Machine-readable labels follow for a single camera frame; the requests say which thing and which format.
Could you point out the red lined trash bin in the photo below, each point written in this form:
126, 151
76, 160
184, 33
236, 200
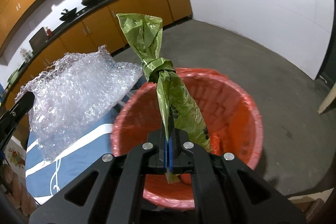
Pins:
233, 113

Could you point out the wooden cabinets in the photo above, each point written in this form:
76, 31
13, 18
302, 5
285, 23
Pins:
147, 6
15, 3

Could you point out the blue striped tablecloth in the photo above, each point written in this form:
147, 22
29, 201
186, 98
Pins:
78, 161

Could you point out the clear bubble wrap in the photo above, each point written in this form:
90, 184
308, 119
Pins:
78, 98

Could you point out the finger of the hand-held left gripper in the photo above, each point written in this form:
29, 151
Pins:
18, 108

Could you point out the wooden lower cabinets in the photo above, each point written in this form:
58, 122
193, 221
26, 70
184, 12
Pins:
147, 6

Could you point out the wooden plank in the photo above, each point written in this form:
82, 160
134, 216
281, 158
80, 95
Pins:
328, 100

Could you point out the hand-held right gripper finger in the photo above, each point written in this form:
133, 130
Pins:
171, 158
165, 158

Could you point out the black wok with lid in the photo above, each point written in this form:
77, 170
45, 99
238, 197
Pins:
68, 14

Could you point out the floral sticker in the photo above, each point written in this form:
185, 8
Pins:
15, 157

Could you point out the brown cutting board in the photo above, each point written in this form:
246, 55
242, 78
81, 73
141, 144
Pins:
38, 39

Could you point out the clear bag on counter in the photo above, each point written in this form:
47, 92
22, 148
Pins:
26, 53

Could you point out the red bottle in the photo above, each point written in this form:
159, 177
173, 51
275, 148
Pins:
48, 32

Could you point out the green basin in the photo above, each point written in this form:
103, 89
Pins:
14, 76

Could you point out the cardboard box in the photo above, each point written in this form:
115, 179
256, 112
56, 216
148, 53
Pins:
307, 211

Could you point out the green knotted plastic bag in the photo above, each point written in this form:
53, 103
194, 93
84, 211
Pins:
149, 37

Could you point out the wooden upper cabinets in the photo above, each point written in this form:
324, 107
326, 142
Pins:
15, 3

